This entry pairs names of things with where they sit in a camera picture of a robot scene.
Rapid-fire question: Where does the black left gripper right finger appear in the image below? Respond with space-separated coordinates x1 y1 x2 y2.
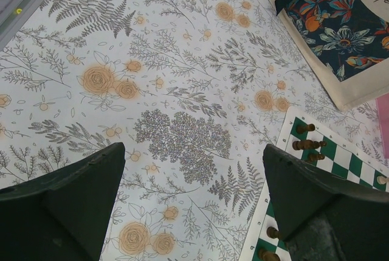
263 144 388 260

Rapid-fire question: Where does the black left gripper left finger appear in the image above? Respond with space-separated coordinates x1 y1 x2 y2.
1 142 125 260

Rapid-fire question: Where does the dark chess piece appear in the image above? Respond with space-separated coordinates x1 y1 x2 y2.
292 139 328 150

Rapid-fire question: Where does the green white chess board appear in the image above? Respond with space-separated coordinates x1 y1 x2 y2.
239 107 388 260

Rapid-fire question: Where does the pink plastic box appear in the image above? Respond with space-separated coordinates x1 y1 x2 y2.
376 94 389 159

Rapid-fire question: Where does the floral table cloth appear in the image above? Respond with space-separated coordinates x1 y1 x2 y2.
1 0 388 260

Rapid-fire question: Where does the beige canvas tote bag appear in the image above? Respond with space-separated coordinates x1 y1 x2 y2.
269 0 388 111

